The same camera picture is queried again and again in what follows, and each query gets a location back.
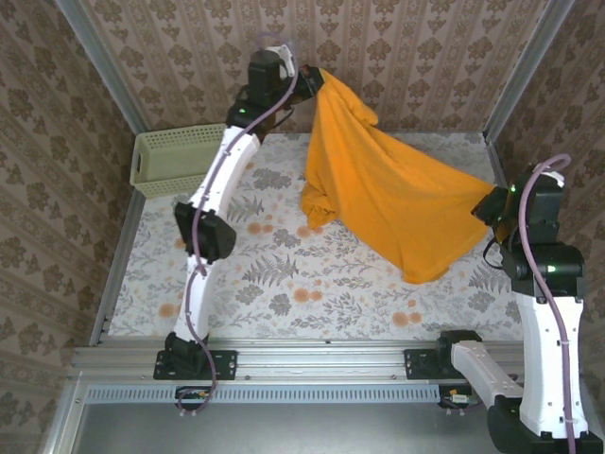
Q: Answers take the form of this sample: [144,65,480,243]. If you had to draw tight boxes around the orange t-shirt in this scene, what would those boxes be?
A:
[300,68,495,286]

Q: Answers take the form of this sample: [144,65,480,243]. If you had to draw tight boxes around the pale green plastic basket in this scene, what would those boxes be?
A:
[130,123,228,200]

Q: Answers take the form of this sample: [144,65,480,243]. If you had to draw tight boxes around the small circuit board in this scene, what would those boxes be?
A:
[177,386,212,410]
[439,385,478,409]

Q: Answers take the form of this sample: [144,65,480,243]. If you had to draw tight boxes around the floral patterned tablecloth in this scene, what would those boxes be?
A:
[108,131,543,341]

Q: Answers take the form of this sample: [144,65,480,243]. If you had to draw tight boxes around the grey metal panel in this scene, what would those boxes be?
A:
[44,381,495,454]

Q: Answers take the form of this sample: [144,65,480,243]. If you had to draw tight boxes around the aluminium side rail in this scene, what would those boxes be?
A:
[486,141,516,188]
[89,188,146,346]

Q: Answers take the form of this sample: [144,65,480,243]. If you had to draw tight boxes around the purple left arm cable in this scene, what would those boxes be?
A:
[175,31,300,417]

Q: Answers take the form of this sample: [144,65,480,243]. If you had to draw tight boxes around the aluminium frame post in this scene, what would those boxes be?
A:
[54,0,150,136]
[482,0,576,143]

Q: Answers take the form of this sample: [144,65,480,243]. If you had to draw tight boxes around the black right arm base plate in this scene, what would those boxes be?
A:
[404,348,474,380]

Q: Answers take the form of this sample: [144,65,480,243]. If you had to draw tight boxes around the aluminium mounting rail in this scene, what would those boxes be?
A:
[70,338,526,382]

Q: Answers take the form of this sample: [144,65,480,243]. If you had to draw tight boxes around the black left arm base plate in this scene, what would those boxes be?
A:
[153,348,237,381]

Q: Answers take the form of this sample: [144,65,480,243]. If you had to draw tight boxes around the grey slotted cable duct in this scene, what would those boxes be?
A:
[87,383,441,404]

